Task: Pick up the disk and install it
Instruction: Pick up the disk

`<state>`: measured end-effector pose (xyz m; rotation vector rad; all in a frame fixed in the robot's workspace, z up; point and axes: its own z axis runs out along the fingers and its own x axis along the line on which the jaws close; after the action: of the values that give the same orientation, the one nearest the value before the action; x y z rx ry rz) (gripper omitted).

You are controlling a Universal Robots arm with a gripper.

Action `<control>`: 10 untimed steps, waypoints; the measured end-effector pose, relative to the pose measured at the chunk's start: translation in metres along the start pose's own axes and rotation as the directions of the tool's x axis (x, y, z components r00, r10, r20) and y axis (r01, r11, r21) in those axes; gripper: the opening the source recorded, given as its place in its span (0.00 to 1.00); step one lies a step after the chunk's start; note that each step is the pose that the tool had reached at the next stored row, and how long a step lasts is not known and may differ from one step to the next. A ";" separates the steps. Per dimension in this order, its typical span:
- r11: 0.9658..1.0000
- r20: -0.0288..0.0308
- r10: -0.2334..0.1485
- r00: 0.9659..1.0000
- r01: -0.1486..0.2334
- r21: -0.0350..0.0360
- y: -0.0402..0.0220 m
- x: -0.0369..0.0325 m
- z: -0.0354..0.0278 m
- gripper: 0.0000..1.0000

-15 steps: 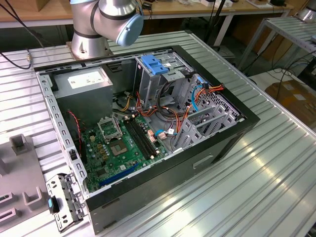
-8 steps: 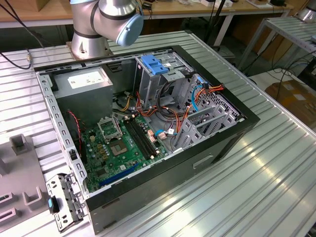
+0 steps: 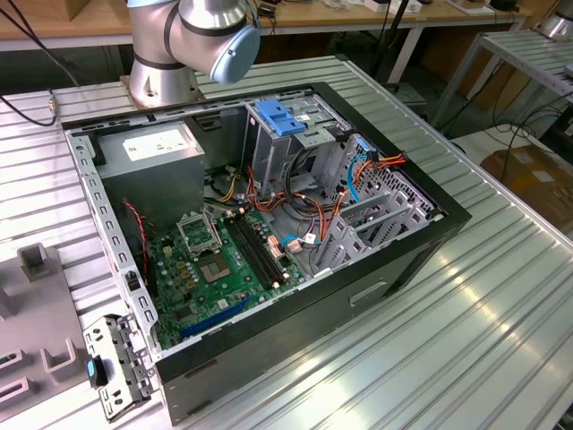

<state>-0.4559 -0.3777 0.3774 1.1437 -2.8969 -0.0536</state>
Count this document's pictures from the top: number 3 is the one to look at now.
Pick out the grey metal card retainer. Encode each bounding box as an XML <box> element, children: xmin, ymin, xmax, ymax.
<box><xmin>82</xmin><ymin>313</ymin><xmax>158</xmax><ymax>425</ymax></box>

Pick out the multicoloured disk power wire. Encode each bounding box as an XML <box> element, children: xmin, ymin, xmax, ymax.
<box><xmin>320</xmin><ymin>150</ymin><xmax>408</xmax><ymax>245</ymax></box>

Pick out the black RAM slot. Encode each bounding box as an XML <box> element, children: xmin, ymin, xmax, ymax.
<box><xmin>230</xmin><ymin>214</ymin><xmax>281</xmax><ymax>288</ymax></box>
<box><xmin>239</xmin><ymin>211</ymin><xmax>290</xmax><ymax>283</ymax></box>
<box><xmin>235</xmin><ymin>212</ymin><xmax>285</xmax><ymax>286</ymax></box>
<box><xmin>226</xmin><ymin>215</ymin><xmax>277</xmax><ymax>291</ymax></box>

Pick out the large labelled cardboard box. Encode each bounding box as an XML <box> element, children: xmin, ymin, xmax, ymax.
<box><xmin>481</xmin><ymin>142</ymin><xmax>573</xmax><ymax>225</ymax></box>

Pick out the black cable with silver connector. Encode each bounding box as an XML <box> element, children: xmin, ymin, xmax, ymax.
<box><xmin>0</xmin><ymin>89</ymin><xmax>58</xmax><ymax>127</ymax></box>

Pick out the red orange wire bundle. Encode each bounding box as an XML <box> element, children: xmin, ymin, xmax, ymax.
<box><xmin>245</xmin><ymin>165</ymin><xmax>341</xmax><ymax>225</ymax></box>

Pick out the grey power supply unit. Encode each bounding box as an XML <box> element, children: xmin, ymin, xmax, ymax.
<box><xmin>95</xmin><ymin>120</ymin><xmax>207</xmax><ymax>229</ymax></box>

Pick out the grey metal disk bay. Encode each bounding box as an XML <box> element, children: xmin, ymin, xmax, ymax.
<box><xmin>312</xmin><ymin>190</ymin><xmax>444</xmax><ymax>277</ymax></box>

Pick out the black latch with blue tab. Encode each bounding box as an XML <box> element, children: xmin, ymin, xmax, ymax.
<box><xmin>85</xmin><ymin>356</ymin><xmax>111</xmax><ymax>389</ymax></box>

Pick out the blue plastic drive bracket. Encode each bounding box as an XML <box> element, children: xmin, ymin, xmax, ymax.
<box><xmin>253</xmin><ymin>99</ymin><xmax>310</xmax><ymax>139</ymax></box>

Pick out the metal socket cover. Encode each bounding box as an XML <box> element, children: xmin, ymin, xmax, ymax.
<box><xmin>175</xmin><ymin>209</ymin><xmax>224</xmax><ymax>259</ymax></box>

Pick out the long wooden desk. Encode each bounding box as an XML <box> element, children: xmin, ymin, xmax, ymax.
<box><xmin>0</xmin><ymin>0</ymin><xmax>534</xmax><ymax>86</ymax></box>

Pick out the black open PC case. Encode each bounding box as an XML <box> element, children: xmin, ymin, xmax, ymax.
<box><xmin>60</xmin><ymin>82</ymin><xmax>474</xmax><ymax>426</ymax></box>

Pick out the blue expansion slot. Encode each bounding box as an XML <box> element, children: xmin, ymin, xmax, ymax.
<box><xmin>177</xmin><ymin>296</ymin><xmax>252</xmax><ymax>340</ymax></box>

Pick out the green motherboard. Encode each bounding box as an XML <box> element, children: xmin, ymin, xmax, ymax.
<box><xmin>147</xmin><ymin>208</ymin><xmax>310</xmax><ymax>350</ymax></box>

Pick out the yellow red wire bundle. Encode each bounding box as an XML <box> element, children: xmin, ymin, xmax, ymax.
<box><xmin>217</xmin><ymin>172</ymin><xmax>241</xmax><ymax>202</ymax></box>

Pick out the small brown box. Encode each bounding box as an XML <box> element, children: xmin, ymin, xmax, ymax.
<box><xmin>66</xmin><ymin>0</ymin><xmax>131</xmax><ymax>22</ymax></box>

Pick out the metal slat side table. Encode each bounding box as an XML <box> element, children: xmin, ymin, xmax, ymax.
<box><xmin>433</xmin><ymin>30</ymin><xmax>573</xmax><ymax>131</ymax></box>

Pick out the grey metal drive cage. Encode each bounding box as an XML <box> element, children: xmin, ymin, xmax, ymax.
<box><xmin>244</xmin><ymin>93</ymin><xmax>355</xmax><ymax>198</ymax></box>

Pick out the blue data wire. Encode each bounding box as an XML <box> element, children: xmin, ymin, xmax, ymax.
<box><xmin>345</xmin><ymin>138</ymin><xmax>375</xmax><ymax>205</ymax></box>

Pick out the grey parts rack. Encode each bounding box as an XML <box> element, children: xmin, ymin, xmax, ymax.
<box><xmin>0</xmin><ymin>241</ymin><xmax>90</xmax><ymax>409</ymax></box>

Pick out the small white box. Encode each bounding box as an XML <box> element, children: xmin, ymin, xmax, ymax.
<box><xmin>363</xmin><ymin>0</ymin><xmax>424</xmax><ymax>14</ymax></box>

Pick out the CPU socket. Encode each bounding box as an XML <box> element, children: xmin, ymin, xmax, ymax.
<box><xmin>199</xmin><ymin>253</ymin><xmax>237</xmax><ymax>284</ymax></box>

